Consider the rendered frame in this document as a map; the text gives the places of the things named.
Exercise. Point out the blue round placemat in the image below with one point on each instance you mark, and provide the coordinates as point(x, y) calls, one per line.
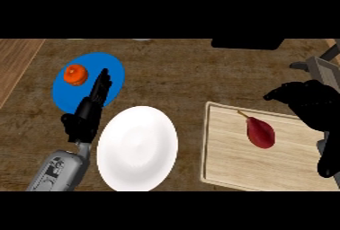
point(72, 92)

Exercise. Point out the orange round fruit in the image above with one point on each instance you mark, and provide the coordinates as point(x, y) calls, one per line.
point(76, 75)

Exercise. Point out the pale wooden tray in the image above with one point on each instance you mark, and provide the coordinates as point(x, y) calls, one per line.
point(239, 161)

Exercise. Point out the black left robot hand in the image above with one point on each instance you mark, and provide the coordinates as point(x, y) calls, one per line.
point(86, 116)

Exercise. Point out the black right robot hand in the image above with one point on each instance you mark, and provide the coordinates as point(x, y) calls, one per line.
point(312, 103)

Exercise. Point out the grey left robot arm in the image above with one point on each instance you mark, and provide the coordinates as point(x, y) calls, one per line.
point(58, 172)

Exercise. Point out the red pear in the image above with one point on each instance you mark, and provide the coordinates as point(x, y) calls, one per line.
point(261, 134)

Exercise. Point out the white round plate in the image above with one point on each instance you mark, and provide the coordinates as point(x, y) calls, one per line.
point(137, 148)

